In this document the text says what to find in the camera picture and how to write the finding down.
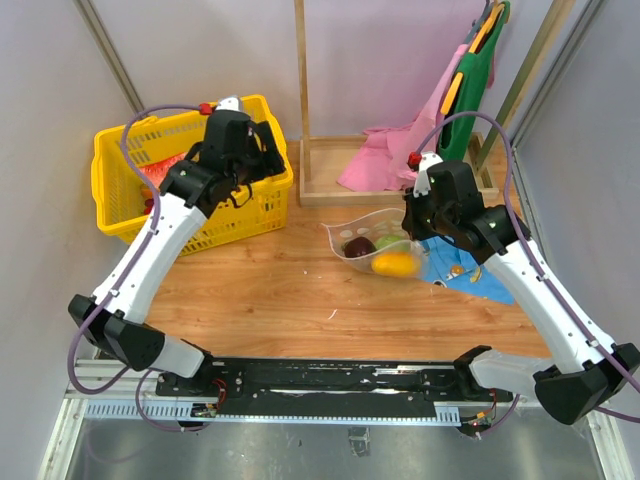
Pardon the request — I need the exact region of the yellow mango toy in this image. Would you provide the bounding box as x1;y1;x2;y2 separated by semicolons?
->
371;252;421;278

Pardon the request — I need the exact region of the yellow plastic shopping basket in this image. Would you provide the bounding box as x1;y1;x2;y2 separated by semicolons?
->
91;94;294;256

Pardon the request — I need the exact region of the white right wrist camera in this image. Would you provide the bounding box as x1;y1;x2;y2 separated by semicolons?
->
408;151;443;198

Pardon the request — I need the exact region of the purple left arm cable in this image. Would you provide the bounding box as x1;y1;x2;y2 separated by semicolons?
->
67;102;211;434

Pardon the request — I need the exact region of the wooden clothes rack frame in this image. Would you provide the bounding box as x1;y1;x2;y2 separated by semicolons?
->
294;1;575;207

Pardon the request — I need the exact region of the watermelon slice toy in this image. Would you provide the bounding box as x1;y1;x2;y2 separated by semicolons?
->
140;152;186;190

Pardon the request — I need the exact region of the clear zip top bag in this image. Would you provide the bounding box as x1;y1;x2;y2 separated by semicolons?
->
324;208;430;279

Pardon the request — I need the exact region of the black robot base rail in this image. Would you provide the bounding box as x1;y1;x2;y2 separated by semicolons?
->
155;357;513;422

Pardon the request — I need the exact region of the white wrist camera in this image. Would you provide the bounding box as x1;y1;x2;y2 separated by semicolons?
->
408;151;443;198
198;95;244;116

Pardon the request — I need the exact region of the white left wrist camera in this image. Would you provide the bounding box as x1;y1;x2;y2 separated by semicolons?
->
198;95;244;116

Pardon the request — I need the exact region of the dark purple mangosteen toy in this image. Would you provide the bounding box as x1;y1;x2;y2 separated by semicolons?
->
343;236;376;259

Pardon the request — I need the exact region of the green cabbage toy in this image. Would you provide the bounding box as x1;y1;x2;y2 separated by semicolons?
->
374;234;412;253

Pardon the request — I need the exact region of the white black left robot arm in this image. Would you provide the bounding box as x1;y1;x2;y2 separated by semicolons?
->
68;105;285;396

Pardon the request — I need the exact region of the blue cartoon print cloth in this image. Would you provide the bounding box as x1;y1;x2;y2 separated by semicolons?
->
421;237;515;305

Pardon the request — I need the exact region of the pink cloth garment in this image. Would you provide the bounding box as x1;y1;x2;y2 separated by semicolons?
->
337;43;468;192

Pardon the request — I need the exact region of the green cloth garment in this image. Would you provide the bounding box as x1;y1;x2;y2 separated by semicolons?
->
434;0;512;166

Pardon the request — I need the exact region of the yellow clothes hanger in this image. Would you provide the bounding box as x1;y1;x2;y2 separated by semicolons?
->
440;72;464;116

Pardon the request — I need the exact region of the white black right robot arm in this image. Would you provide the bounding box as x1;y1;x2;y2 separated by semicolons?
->
402;153;639;425

